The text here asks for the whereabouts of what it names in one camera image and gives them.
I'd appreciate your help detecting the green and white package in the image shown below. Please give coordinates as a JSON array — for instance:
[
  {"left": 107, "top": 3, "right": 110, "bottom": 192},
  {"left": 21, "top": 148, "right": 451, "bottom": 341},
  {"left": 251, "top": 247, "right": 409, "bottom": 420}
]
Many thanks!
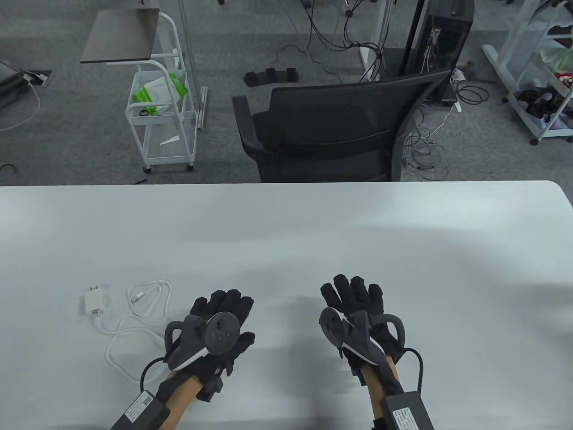
[{"left": 132, "top": 72, "right": 188, "bottom": 116}]

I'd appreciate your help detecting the person's right hand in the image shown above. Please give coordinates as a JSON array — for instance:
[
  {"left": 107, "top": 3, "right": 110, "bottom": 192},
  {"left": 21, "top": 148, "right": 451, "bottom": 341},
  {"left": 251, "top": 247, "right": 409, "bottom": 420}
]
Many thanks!
[{"left": 320, "top": 274, "right": 406, "bottom": 386}]

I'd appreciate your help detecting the person's right forearm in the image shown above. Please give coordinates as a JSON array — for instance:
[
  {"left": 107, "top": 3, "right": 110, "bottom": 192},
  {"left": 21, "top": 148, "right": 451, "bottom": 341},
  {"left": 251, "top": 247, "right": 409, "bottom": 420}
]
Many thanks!
[{"left": 363, "top": 356, "right": 403, "bottom": 430}]

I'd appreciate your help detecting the black slotted floor stand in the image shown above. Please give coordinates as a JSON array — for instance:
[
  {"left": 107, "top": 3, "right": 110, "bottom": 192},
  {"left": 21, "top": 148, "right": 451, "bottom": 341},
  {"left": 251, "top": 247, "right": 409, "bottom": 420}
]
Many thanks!
[{"left": 243, "top": 67, "right": 298, "bottom": 86}]

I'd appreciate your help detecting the coiled black floor cable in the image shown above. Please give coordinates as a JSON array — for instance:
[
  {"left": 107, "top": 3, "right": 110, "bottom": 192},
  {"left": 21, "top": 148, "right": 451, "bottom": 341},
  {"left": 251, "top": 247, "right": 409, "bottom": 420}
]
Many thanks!
[{"left": 456, "top": 83, "right": 489, "bottom": 106}]

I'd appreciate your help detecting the black left wrist box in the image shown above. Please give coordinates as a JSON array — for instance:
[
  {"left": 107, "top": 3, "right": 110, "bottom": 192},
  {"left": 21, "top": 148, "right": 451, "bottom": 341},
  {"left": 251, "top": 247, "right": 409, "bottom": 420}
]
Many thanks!
[{"left": 111, "top": 390, "right": 171, "bottom": 430}]

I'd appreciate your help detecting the black computer tower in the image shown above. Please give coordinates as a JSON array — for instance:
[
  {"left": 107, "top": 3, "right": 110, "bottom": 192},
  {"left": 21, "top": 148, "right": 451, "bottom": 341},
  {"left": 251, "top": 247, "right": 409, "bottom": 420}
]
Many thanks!
[{"left": 398, "top": 0, "right": 475, "bottom": 106}]

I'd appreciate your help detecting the black wrist box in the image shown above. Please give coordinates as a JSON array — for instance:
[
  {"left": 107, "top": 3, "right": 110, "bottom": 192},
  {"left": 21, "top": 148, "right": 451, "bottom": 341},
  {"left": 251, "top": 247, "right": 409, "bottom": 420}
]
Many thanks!
[
  {"left": 381, "top": 391, "right": 435, "bottom": 430},
  {"left": 111, "top": 390, "right": 171, "bottom": 430}
]

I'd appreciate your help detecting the black mesh office chair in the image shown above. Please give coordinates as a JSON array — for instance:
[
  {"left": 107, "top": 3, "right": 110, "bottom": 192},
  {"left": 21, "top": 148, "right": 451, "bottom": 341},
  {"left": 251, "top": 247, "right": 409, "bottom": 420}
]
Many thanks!
[{"left": 231, "top": 69, "right": 452, "bottom": 183}]

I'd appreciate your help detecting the person's left hand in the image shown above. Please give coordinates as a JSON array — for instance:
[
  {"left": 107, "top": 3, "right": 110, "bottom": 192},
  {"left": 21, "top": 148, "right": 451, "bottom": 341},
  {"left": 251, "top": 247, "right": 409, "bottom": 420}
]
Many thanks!
[{"left": 190, "top": 290, "right": 256, "bottom": 401}]

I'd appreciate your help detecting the dark grey left hand controller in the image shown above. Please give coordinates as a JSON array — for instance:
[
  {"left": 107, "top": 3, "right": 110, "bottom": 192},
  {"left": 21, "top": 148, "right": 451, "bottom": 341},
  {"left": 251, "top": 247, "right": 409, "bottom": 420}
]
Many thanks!
[{"left": 165, "top": 312, "right": 240, "bottom": 371}]

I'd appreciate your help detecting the white wire rolling cart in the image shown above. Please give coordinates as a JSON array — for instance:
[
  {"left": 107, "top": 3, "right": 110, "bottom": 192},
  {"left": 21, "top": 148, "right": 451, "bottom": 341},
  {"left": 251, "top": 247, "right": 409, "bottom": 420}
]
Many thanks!
[{"left": 125, "top": 11, "right": 198, "bottom": 174}]

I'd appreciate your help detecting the dark grey hand controller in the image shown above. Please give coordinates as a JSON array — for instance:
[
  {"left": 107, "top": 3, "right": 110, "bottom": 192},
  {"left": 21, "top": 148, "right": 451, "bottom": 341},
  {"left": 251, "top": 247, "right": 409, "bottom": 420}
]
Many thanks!
[
  {"left": 165, "top": 312, "right": 240, "bottom": 371},
  {"left": 319, "top": 307, "right": 406, "bottom": 367}
]

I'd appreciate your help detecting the black right wrist box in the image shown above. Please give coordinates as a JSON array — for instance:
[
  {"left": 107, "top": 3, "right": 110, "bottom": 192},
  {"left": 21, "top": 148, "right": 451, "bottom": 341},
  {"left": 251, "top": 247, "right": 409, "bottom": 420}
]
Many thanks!
[{"left": 381, "top": 391, "right": 435, "bottom": 430}]

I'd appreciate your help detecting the white charger head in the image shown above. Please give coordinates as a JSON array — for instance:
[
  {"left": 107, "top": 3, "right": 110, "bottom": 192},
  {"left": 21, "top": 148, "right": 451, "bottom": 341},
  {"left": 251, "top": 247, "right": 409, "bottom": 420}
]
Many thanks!
[{"left": 83, "top": 284, "right": 104, "bottom": 316}]

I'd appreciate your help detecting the white USB cable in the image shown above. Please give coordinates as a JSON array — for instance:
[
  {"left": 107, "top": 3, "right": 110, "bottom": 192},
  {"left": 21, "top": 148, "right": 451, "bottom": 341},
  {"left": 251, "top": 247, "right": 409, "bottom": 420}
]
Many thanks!
[{"left": 92, "top": 280, "right": 173, "bottom": 382}]

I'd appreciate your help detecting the dark brown board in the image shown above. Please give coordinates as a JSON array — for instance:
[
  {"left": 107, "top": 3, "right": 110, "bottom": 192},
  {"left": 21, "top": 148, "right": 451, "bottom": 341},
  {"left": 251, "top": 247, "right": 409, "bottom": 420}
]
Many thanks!
[{"left": 80, "top": 8, "right": 161, "bottom": 64}]

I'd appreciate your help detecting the black gear on rack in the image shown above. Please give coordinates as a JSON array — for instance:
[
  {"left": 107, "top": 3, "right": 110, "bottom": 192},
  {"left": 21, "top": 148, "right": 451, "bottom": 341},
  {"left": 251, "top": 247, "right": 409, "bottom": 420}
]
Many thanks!
[{"left": 515, "top": 87, "right": 569, "bottom": 121}]

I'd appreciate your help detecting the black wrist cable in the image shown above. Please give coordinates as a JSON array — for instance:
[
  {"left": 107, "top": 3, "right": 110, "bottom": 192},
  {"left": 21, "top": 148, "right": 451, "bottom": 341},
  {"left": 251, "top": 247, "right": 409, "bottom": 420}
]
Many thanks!
[
  {"left": 140, "top": 356, "right": 173, "bottom": 395},
  {"left": 401, "top": 347, "right": 423, "bottom": 395}
]

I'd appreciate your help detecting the tangle of thin floor cables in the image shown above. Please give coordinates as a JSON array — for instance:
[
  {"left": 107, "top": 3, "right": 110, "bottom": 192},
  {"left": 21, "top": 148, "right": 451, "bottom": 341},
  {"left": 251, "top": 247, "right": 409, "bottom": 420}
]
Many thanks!
[{"left": 402, "top": 105, "right": 450, "bottom": 180}]

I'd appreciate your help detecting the white metal rack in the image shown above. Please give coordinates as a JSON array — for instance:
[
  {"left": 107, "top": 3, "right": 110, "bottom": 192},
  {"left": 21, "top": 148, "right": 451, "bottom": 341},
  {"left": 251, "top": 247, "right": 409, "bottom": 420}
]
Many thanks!
[{"left": 481, "top": 0, "right": 573, "bottom": 146}]

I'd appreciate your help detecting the dark grey right hand controller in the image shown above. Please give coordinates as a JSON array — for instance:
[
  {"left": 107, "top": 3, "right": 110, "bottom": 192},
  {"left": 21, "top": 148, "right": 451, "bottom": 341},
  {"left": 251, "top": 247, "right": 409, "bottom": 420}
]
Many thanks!
[{"left": 319, "top": 307, "right": 406, "bottom": 367}]

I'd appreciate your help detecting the black metal frame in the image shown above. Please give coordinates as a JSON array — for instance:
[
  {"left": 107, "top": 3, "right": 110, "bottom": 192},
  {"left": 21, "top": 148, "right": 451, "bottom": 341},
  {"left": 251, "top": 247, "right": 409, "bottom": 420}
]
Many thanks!
[{"left": 0, "top": 60, "right": 32, "bottom": 110}]

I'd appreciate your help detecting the white metal desk leg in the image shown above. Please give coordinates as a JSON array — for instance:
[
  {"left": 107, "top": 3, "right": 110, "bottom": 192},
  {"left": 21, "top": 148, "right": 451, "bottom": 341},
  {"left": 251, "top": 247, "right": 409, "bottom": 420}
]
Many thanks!
[{"left": 358, "top": 0, "right": 397, "bottom": 83}]

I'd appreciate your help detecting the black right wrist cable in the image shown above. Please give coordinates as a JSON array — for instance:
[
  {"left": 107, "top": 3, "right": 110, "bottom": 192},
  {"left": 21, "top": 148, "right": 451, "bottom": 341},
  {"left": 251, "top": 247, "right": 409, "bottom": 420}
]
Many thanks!
[{"left": 401, "top": 347, "right": 423, "bottom": 395}]

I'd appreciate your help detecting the long white floor cable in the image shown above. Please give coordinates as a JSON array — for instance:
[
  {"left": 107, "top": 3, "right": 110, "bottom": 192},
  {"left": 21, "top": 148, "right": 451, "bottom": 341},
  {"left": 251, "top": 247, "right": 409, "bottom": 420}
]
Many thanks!
[{"left": 0, "top": 74, "right": 42, "bottom": 132}]

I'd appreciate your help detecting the floor socket box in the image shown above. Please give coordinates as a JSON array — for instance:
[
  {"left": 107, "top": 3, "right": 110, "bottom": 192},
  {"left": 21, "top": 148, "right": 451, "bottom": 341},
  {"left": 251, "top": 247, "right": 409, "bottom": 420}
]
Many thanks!
[{"left": 22, "top": 69, "right": 53, "bottom": 88}]

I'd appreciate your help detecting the black hanging cable bundle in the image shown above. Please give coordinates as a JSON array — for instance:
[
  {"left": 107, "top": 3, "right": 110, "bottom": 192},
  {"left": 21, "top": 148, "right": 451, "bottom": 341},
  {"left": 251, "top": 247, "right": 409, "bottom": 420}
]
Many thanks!
[{"left": 304, "top": 0, "right": 385, "bottom": 59}]

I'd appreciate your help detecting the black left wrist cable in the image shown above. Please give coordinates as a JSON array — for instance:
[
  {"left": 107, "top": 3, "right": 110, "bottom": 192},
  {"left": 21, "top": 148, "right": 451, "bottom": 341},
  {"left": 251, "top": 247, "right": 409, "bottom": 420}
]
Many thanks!
[{"left": 140, "top": 356, "right": 173, "bottom": 395}]

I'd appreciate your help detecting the person's left forearm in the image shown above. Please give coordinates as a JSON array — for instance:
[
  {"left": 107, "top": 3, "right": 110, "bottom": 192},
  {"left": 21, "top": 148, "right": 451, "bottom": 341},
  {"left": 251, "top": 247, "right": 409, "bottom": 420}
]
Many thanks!
[{"left": 157, "top": 372, "right": 202, "bottom": 430}]

